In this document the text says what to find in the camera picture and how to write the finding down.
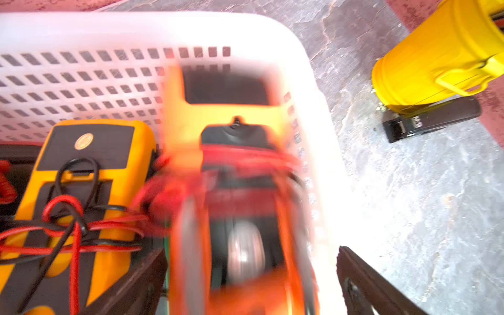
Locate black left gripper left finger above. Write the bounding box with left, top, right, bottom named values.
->
left=80, top=248, right=168, bottom=314

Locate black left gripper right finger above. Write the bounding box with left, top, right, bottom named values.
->
left=336, top=246, right=427, bottom=315

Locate yellow multimeter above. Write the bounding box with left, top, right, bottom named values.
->
left=1, top=119, right=156, bottom=314

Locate orange multimeter with probes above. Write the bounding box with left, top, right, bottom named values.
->
left=135, top=65, right=320, bottom=314

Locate bright red multimeter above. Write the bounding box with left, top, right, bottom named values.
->
left=1, top=141, right=43, bottom=218

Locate white plastic basket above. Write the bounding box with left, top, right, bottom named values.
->
left=1, top=12, right=347, bottom=314

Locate small black stapler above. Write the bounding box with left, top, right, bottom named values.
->
left=382, top=97, right=482, bottom=143

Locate yellow pen cup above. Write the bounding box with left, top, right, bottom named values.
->
left=371, top=1, right=503, bottom=112

